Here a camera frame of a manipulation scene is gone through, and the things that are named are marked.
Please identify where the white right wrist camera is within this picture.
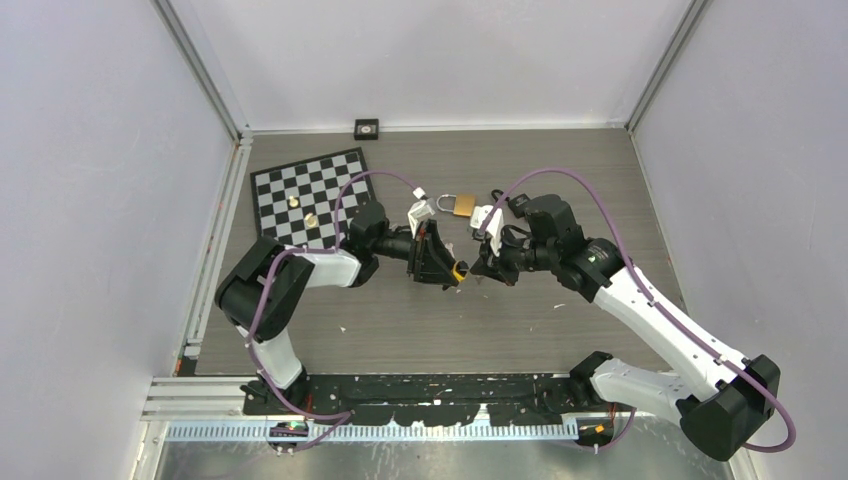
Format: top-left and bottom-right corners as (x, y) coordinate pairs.
(469, 205), (502, 256)

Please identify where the black white chessboard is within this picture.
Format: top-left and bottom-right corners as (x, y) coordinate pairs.
(250, 148), (376, 249)

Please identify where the yellow small padlock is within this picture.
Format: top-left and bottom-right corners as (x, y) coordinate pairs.
(451, 261), (469, 283)

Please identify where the brass padlock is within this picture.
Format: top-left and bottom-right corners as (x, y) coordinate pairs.
(435, 194), (476, 218)

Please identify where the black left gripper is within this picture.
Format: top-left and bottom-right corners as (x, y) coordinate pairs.
(370, 220), (460, 285)

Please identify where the small black square box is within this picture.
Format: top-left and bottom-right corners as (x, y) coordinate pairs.
(353, 119), (380, 141)

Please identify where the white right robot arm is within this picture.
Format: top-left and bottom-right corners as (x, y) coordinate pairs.
(470, 194), (781, 461)

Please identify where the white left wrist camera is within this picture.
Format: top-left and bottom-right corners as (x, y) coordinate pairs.
(407, 187), (437, 236)

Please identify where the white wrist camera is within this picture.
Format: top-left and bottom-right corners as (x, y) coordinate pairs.
(407, 187), (437, 236)
(469, 205), (502, 256)

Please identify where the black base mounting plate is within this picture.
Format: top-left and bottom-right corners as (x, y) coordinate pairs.
(240, 373), (632, 427)

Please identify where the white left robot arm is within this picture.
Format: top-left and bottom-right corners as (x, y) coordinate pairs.
(214, 201), (469, 414)

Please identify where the black Kaijing padlock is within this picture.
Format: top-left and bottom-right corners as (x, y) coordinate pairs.
(490, 189), (531, 218)

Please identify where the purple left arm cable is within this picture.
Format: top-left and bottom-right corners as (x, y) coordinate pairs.
(243, 170), (425, 453)

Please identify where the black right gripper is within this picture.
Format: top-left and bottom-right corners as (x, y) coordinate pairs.
(470, 224), (557, 287)

